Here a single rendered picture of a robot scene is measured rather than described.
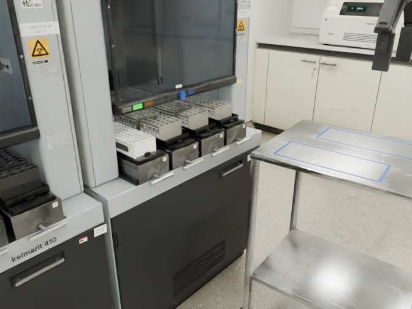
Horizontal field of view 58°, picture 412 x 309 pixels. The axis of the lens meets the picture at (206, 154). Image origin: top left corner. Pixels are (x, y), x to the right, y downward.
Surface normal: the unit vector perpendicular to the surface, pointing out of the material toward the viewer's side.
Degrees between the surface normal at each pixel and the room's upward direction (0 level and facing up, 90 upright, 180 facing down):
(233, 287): 0
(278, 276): 0
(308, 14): 90
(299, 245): 0
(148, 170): 90
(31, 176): 90
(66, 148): 90
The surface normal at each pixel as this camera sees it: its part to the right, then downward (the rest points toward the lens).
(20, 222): 0.74, 0.27
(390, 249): 0.00, -0.91
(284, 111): -0.68, 0.30
